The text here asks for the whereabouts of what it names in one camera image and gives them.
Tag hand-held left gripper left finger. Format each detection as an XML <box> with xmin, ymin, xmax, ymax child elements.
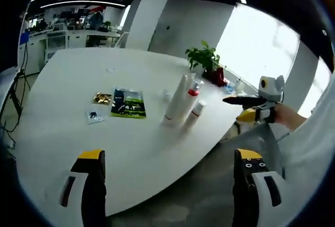
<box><xmin>44</xmin><ymin>149</ymin><xmax>107</xmax><ymax>227</ymax></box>

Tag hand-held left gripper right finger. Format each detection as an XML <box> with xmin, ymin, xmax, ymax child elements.
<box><xmin>232</xmin><ymin>148</ymin><xmax>292</xmax><ymax>227</ymax></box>

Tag white red-collared skincare bottle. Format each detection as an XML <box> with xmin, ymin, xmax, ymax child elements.
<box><xmin>177</xmin><ymin>79</ymin><xmax>205</xmax><ymax>123</ymax></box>

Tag clear skincare sachet black patch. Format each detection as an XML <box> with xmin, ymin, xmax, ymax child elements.
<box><xmin>85</xmin><ymin>110</ymin><xmax>106</xmax><ymax>126</ymax></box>

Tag white skincare tube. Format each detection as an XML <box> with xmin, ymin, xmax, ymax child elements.
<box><xmin>163</xmin><ymin>74</ymin><xmax>189</xmax><ymax>127</ymax></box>

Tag gold foil skincare sachet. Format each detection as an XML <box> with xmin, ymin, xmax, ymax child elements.
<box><xmin>91</xmin><ymin>90</ymin><xmax>114</xmax><ymax>106</ymax></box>

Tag green black skincare sachet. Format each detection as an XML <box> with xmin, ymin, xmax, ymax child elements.
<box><xmin>110</xmin><ymin>87</ymin><xmax>147</xmax><ymax>120</ymax></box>

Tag person's right hand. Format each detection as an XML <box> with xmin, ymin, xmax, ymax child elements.
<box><xmin>274</xmin><ymin>104</ymin><xmax>293</xmax><ymax>125</ymax></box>

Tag green plant in red pot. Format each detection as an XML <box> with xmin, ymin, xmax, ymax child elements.
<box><xmin>185</xmin><ymin>40</ymin><xmax>227</xmax><ymax>85</ymax></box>

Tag person's white shirt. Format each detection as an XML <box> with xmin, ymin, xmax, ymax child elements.
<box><xmin>281</xmin><ymin>71</ymin><xmax>335</xmax><ymax>214</ymax></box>

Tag white office desks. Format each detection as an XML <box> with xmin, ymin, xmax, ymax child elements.
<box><xmin>18</xmin><ymin>25</ymin><xmax>124</xmax><ymax>66</ymax></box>

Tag blue box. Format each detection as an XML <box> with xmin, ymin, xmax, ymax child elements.
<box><xmin>20</xmin><ymin>30</ymin><xmax>30</xmax><ymax>46</ymax></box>

